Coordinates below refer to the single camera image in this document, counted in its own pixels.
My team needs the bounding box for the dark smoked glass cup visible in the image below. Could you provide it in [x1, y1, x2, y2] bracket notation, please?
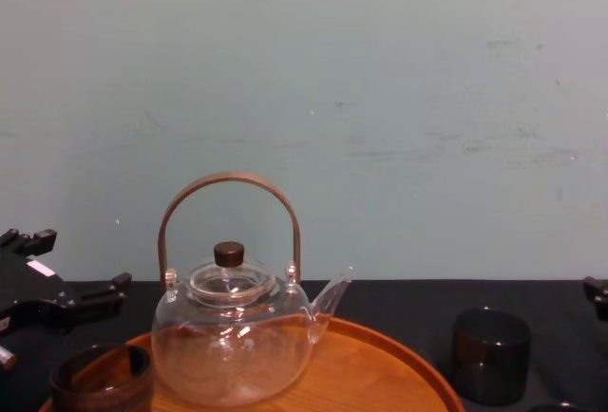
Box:
[48, 343, 155, 412]
[449, 306, 533, 408]

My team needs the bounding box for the glass lid with wooden knob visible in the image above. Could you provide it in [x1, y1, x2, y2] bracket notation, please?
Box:
[189, 240, 276, 308]

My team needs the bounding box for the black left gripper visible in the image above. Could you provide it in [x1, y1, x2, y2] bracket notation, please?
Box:
[0, 227, 134, 338]

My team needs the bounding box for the round wooden tray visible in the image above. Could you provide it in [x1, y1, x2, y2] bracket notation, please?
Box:
[39, 314, 466, 412]

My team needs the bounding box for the black table cloth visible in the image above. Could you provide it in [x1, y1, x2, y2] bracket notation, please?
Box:
[0, 278, 608, 412]

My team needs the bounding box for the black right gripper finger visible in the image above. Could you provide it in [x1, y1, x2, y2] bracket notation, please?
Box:
[582, 275, 608, 322]

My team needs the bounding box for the clear glass teapot wooden handle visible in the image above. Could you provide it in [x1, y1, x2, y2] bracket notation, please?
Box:
[150, 172, 354, 408]

